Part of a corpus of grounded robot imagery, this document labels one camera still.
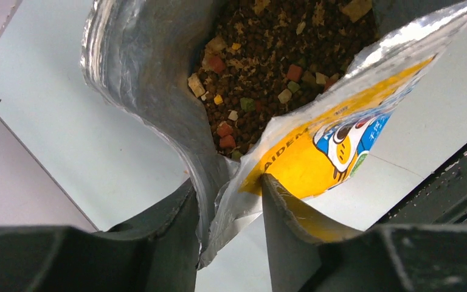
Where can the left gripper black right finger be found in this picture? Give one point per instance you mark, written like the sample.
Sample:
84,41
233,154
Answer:
308,251

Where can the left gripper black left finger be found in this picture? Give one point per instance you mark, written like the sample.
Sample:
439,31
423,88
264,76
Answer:
156,250

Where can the cat food bag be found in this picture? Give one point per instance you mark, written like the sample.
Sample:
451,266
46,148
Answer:
136,54

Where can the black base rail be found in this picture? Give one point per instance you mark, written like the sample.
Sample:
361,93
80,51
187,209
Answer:
440,199

